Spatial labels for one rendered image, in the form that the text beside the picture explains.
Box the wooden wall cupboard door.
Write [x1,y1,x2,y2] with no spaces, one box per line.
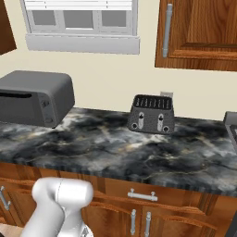
[154,0,237,72]

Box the dark grey toaster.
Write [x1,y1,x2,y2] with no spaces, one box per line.
[127,94,176,135]

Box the grey drawer handle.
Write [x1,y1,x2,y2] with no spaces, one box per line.
[127,188,158,203]

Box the wooden drawer front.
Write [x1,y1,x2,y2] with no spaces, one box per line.
[92,178,217,217]

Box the grey wall cupboard handle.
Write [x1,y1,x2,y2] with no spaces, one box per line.
[162,3,173,59]

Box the grey base cupboard handle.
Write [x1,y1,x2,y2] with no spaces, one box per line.
[130,208,137,236]
[0,185,12,212]
[144,211,152,237]

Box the wooden wall cupboard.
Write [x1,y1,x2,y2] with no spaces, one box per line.
[0,0,18,56]

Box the wooden base cupboard door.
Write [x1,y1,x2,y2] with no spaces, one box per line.
[0,178,35,228]
[141,206,218,237]
[81,201,143,237]

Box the grey toaster oven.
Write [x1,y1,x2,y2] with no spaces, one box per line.
[0,69,76,129]

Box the white window with blind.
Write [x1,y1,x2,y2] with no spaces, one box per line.
[19,0,141,56]

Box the grey hob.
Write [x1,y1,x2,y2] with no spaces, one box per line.
[223,111,237,144]

